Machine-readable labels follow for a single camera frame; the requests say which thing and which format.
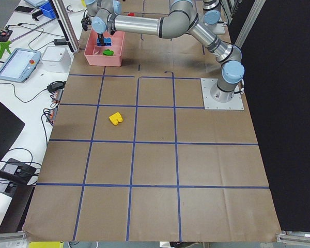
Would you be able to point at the blue toy block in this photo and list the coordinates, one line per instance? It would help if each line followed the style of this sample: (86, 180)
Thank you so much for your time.
(106, 42)

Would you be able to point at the green toy block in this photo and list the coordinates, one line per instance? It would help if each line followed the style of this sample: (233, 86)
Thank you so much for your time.
(108, 52)

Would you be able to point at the yellow toy block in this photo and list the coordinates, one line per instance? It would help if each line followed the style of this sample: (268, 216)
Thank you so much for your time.
(116, 118)

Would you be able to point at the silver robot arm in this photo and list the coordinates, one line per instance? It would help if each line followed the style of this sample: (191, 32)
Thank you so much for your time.
(94, 6)
(182, 19)

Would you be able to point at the pink plastic box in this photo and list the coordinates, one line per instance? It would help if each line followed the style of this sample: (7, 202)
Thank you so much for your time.
(93, 53)

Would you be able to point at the white square box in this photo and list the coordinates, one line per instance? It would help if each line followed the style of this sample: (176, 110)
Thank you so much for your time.
(56, 59)

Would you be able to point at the black power adapter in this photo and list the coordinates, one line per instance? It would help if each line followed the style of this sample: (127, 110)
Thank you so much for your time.
(58, 42)

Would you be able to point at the blue plastic bin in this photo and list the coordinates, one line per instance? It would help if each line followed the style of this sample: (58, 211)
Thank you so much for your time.
(47, 10)

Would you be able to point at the teach pendant tablet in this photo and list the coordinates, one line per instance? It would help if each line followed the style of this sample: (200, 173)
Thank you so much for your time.
(19, 65)

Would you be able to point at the brown paper table mat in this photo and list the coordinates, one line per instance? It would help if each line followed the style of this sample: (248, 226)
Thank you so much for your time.
(171, 171)

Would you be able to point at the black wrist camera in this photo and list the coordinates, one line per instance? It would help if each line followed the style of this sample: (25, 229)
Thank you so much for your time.
(85, 22)

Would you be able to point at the aluminium frame post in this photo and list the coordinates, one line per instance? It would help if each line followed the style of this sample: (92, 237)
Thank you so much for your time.
(65, 25)

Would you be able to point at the green handled grabber tool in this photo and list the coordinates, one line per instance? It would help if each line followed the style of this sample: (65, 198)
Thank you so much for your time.
(4, 47)

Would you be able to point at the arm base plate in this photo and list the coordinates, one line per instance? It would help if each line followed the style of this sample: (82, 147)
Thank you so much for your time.
(215, 99)
(219, 28)

